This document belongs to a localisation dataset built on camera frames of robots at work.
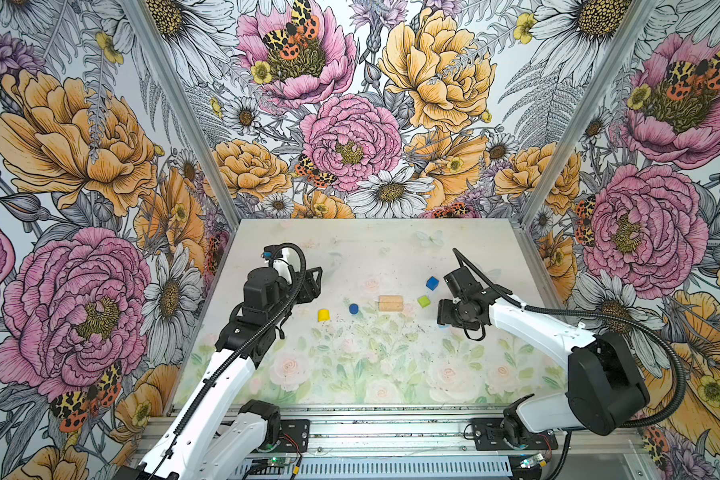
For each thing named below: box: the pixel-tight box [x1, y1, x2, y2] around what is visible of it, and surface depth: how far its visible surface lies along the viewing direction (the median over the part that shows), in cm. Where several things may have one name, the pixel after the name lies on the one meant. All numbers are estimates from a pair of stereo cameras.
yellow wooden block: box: [317, 309, 331, 322], surface depth 97 cm
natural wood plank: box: [378, 295, 404, 312], surface depth 101 cm
